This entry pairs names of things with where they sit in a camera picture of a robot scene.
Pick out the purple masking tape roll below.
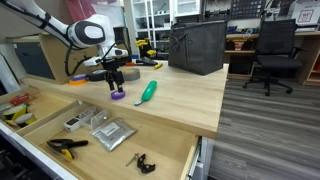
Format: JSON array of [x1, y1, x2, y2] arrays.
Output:
[[111, 91, 126, 100]]

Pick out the blue and orange tape stack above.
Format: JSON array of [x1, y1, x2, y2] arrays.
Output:
[[69, 74, 87, 85]]

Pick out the red tape in drawer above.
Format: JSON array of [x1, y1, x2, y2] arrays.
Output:
[[9, 93, 30, 105]]

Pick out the black clamp with bolt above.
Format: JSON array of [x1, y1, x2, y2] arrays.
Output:
[[126, 153, 156, 174]]

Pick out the black yellow spring clamp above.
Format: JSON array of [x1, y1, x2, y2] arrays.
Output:
[[47, 139, 89, 159]]

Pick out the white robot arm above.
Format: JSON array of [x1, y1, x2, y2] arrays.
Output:
[[0, 0, 129, 93]]

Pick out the yellow black clamps on table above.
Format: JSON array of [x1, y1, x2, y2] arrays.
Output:
[[125, 38, 163, 70]]

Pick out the white shelving unit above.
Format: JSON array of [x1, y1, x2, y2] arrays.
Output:
[[124, 0, 201, 55]]

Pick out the white small device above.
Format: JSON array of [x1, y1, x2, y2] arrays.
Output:
[[64, 118, 80, 132]]

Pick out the clear plastic box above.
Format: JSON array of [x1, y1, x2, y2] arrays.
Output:
[[77, 106, 109, 130]]

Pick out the yellow black tape roll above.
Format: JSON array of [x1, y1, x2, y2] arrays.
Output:
[[3, 104, 36, 128]]

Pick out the silver foil pouch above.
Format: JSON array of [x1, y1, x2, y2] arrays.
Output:
[[91, 118, 136, 152]]

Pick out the green handled brush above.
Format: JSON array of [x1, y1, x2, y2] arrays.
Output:
[[134, 80, 157, 106]]

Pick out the black office chair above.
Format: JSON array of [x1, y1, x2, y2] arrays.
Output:
[[243, 19, 302, 96]]

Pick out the wooden open drawer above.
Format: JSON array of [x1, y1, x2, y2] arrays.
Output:
[[1, 89, 198, 180]]

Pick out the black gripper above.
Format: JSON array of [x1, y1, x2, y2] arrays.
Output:
[[102, 59, 124, 93]]

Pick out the grey duct tape roll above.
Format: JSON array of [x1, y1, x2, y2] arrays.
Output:
[[122, 68, 140, 81]]

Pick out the large cardboard box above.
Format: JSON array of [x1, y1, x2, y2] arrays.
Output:
[[8, 27, 130, 85]]

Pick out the dark grey fabric bag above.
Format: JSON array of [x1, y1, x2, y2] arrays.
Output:
[[168, 21, 227, 75]]

